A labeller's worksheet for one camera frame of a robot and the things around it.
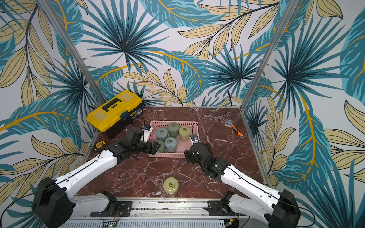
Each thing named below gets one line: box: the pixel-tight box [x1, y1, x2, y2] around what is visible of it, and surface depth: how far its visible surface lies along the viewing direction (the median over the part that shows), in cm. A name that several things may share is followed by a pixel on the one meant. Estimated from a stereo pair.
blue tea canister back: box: [155, 127, 168, 142], surface depth 95 cm
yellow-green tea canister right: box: [178, 125, 192, 143], surface depth 97 cm
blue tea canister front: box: [164, 136, 178, 153], surface depth 90 cm
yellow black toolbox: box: [86, 90, 144, 134], surface depth 96 cm
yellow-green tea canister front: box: [163, 176, 179, 197], surface depth 75 cm
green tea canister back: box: [167, 122, 180, 138], surface depth 99 cm
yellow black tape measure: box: [94, 140, 107, 151], surface depth 95 cm
